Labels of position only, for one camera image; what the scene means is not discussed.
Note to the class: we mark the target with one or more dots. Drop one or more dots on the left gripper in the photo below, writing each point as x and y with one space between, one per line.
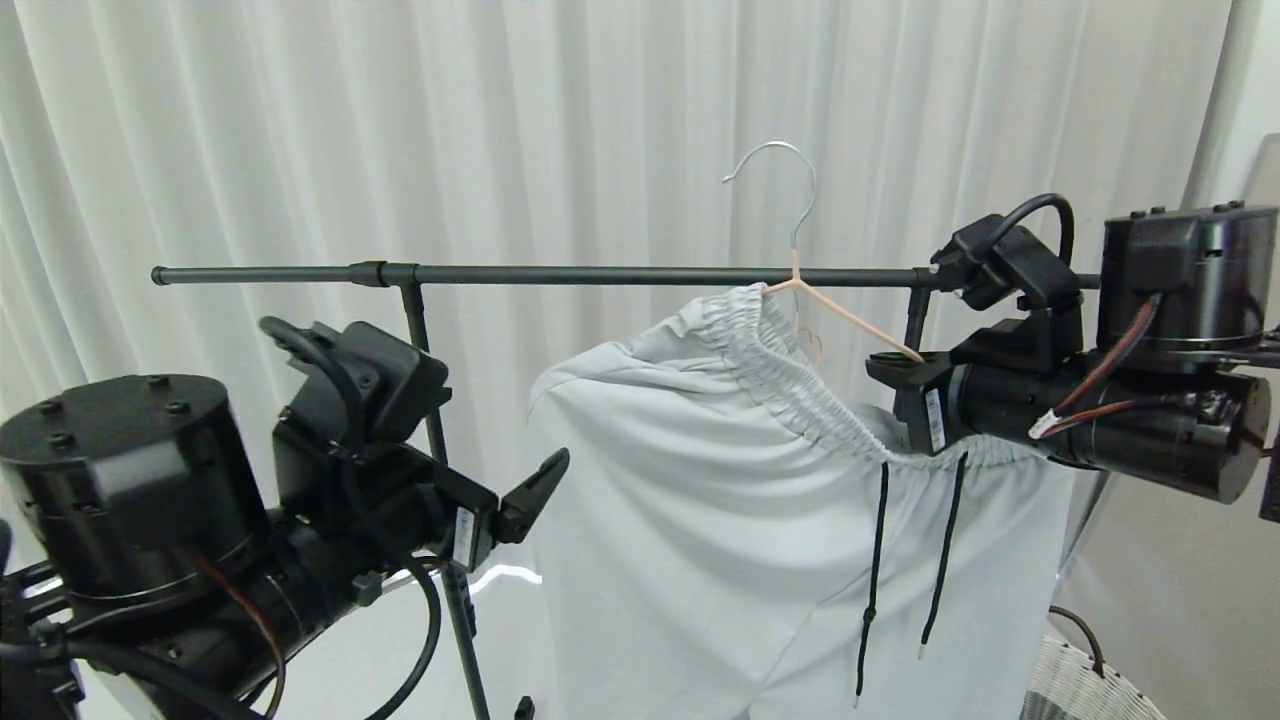
400 530

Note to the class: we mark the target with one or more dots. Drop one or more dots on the white curtain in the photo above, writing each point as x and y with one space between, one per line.
500 120

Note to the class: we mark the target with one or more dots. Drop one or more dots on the black clothes rack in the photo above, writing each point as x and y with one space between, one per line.
600 275

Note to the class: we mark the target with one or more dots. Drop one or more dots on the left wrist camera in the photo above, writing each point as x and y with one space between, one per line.
390 380

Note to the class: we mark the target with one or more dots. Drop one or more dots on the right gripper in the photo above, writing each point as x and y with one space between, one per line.
1010 410

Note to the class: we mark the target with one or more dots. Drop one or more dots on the white laundry basket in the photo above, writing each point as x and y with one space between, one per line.
1080 690

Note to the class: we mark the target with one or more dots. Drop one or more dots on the pale grey shorts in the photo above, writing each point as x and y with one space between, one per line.
720 520

